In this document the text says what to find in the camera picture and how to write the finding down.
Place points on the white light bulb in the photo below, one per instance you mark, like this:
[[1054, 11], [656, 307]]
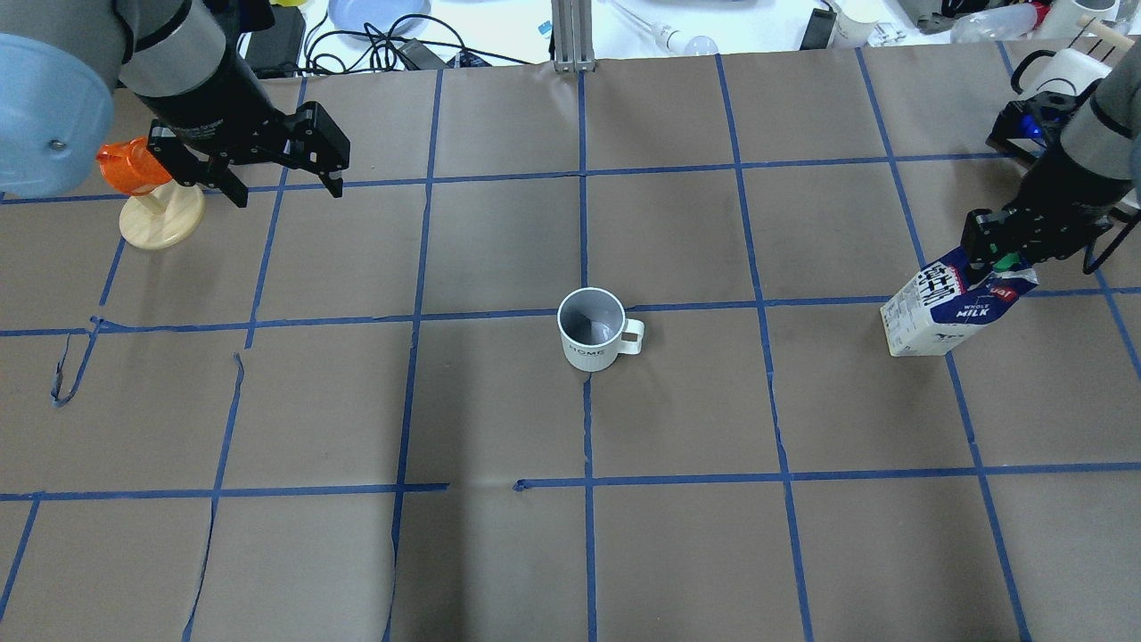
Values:
[[679, 41]]

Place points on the white ribbed mug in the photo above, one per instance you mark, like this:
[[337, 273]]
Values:
[[595, 329]]

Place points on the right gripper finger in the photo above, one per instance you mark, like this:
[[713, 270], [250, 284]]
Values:
[[1036, 252], [986, 240]]

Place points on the blue plate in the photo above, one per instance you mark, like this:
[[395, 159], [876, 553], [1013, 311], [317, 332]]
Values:
[[389, 17]]

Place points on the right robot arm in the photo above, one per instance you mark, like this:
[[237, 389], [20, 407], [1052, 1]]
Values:
[[1118, 96]]

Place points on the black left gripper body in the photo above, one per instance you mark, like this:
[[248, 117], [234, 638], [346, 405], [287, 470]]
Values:
[[207, 104]]

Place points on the wooden mug tree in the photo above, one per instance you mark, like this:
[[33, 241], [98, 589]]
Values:
[[164, 217]]

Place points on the orange mug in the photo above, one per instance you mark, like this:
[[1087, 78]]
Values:
[[131, 168]]

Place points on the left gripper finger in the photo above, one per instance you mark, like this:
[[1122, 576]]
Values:
[[316, 144], [219, 176]]

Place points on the white mug on rack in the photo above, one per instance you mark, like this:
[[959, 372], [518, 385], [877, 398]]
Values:
[[1066, 71]]

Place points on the black power adapter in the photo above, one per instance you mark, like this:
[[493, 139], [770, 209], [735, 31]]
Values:
[[274, 52]]

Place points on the paper cup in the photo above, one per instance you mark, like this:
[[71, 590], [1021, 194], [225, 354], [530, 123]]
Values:
[[855, 21]]

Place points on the blue white milk carton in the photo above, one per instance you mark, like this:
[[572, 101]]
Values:
[[938, 308]]

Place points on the aluminium frame post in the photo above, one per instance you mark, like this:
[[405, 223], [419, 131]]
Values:
[[572, 43]]

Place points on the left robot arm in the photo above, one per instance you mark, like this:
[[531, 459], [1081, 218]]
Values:
[[62, 61]]

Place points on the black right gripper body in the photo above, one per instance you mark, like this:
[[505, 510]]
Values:
[[1060, 189]]

